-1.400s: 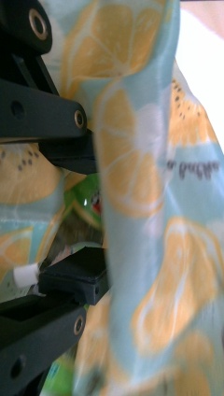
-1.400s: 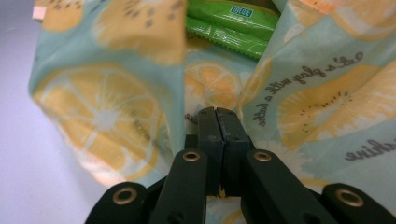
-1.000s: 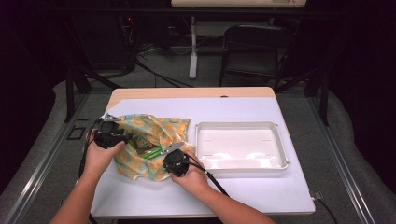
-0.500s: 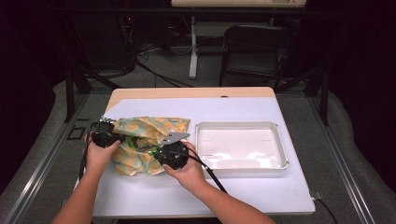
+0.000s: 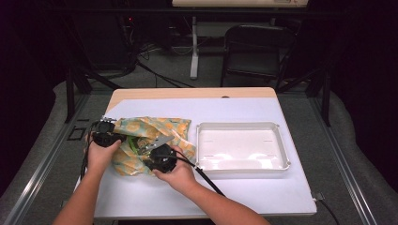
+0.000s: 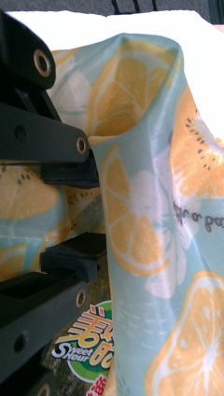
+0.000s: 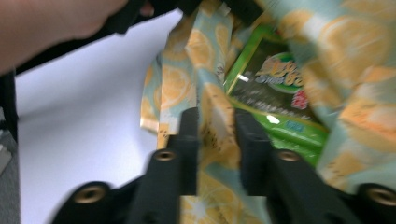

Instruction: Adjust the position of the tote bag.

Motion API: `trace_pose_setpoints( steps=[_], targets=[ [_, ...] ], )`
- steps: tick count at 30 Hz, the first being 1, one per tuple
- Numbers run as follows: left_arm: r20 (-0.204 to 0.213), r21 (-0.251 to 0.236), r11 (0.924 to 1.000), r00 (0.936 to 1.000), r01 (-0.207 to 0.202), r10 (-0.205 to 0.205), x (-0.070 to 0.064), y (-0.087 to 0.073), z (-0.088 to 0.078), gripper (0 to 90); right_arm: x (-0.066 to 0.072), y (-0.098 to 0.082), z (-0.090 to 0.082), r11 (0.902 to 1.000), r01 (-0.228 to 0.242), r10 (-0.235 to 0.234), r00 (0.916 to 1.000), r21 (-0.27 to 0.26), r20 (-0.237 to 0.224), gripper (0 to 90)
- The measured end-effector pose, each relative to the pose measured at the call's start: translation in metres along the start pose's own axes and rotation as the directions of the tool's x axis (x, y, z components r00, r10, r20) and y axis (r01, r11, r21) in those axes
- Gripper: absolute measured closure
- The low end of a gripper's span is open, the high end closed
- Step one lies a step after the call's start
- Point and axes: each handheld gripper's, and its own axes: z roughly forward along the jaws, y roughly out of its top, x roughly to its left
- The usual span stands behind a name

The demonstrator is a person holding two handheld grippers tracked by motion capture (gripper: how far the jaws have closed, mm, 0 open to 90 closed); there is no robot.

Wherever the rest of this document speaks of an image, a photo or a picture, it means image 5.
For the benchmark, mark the white desk leg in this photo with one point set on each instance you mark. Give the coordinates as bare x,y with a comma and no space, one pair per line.
194,56

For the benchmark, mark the green snack packet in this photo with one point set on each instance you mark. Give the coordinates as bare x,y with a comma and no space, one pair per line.
133,145

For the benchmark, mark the black metal stand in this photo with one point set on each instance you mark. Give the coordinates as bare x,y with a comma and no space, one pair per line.
70,93
327,97

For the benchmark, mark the aluminium floor rail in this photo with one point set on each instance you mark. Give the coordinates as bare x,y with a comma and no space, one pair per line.
40,168
344,168

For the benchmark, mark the white plastic tray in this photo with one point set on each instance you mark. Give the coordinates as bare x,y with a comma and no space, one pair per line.
237,143

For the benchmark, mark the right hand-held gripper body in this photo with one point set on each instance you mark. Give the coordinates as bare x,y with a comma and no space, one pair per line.
162,159

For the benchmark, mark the person's left hand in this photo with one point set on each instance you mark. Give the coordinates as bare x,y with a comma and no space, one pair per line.
100,159

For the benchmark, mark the lemon print fabric bag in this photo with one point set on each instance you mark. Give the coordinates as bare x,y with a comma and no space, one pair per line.
140,126

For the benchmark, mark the black folding chair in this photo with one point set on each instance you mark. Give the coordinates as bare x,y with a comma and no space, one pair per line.
259,33

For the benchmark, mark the dark computer tower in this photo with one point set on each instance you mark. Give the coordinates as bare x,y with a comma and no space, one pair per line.
103,40

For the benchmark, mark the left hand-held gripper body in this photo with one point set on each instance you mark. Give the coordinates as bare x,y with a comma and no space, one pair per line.
103,137

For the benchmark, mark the pale desk top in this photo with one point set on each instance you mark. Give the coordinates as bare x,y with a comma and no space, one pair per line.
237,2

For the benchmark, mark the person's right hand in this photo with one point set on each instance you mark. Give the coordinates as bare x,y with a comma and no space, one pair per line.
183,176

